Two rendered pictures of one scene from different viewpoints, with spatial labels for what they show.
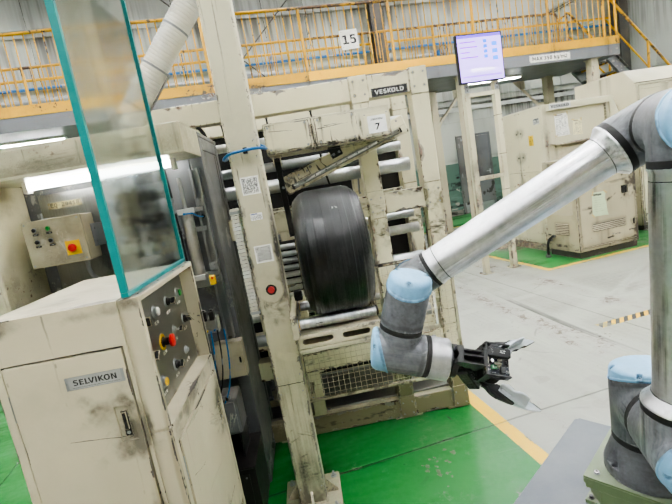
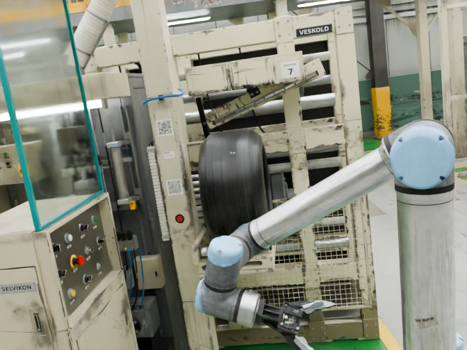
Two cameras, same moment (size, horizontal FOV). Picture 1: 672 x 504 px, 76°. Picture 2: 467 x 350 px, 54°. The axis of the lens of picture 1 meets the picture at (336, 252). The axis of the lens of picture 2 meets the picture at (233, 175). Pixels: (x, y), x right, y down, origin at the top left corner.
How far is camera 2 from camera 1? 0.52 m
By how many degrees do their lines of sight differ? 11
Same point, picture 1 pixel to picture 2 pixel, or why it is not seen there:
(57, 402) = not seen: outside the picture
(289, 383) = (192, 301)
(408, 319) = (219, 278)
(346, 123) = (260, 68)
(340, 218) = (236, 164)
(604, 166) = (382, 173)
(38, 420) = not seen: outside the picture
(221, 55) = (143, 14)
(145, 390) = (51, 300)
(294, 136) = (212, 79)
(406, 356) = (219, 305)
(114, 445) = (29, 337)
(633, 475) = not seen: outside the picture
